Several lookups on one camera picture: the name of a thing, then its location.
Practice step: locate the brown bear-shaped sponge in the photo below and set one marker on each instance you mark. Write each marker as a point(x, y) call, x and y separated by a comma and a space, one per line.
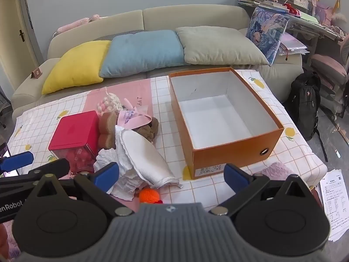
point(106, 125)

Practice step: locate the checkered tablecloth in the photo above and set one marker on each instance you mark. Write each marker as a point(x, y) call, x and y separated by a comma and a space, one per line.
point(160, 101)

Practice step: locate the red tin box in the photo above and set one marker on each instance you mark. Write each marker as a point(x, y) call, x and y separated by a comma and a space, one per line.
point(73, 131)

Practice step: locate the blue pillow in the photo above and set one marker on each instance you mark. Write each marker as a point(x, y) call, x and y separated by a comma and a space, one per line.
point(141, 51)

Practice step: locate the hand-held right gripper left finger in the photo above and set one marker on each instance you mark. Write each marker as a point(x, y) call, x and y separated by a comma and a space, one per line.
point(105, 176)

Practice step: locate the pink plastic folder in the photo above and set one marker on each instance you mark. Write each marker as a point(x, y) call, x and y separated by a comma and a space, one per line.
point(293, 43)

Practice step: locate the black backpack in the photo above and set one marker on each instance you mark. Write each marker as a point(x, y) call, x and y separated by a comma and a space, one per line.
point(304, 101)

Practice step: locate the pink desk chair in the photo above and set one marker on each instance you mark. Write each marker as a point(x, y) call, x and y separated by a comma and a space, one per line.
point(327, 65)

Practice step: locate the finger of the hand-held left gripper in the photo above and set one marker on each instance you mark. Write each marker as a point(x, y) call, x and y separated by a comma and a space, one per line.
point(16, 159)
point(49, 167)

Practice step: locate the grey desk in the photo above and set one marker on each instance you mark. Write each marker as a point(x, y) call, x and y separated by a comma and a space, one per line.
point(308, 26)

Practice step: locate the pink white knitted toy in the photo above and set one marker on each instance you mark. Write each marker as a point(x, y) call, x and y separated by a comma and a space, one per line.
point(109, 102)

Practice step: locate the brown phone stand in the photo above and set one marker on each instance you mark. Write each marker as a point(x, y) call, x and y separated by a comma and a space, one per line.
point(36, 73)

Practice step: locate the orange crochet ball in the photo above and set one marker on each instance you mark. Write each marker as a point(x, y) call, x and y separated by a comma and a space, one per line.
point(149, 195)

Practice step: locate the beige sofa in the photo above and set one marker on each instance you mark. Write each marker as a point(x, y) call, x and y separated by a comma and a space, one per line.
point(190, 13)

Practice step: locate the stack of books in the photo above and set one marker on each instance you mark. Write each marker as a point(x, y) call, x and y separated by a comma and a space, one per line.
point(253, 0)

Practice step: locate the white tissue paper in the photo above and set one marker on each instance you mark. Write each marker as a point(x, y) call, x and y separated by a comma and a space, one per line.
point(144, 152)

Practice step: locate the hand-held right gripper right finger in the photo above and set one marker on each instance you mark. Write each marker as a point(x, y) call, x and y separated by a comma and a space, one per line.
point(235, 175)

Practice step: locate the printed figure pillow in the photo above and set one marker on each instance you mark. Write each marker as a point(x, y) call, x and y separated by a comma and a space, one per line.
point(267, 32)

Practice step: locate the beige pillow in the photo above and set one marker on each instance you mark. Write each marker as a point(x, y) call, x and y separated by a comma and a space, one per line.
point(218, 46)

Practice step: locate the pink fuzzy cloth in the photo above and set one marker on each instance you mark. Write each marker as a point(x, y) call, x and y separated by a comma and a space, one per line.
point(278, 169)

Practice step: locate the white cloth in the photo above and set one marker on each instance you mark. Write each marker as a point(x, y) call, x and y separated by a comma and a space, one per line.
point(121, 191)

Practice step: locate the cream door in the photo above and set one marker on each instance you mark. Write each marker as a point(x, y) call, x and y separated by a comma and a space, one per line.
point(13, 32)

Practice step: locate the dark brown plush toy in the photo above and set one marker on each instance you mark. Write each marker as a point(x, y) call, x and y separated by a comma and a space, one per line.
point(152, 127)

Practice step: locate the pink plush toy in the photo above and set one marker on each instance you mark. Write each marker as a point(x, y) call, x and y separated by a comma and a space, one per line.
point(73, 24)

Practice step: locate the orange cardboard box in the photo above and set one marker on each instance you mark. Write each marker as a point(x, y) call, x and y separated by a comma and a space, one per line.
point(231, 155)

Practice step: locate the printed paper sheets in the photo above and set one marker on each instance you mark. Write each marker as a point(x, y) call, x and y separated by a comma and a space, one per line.
point(335, 196)

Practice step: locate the yellow pillow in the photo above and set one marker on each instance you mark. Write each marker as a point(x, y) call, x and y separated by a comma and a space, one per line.
point(76, 65)

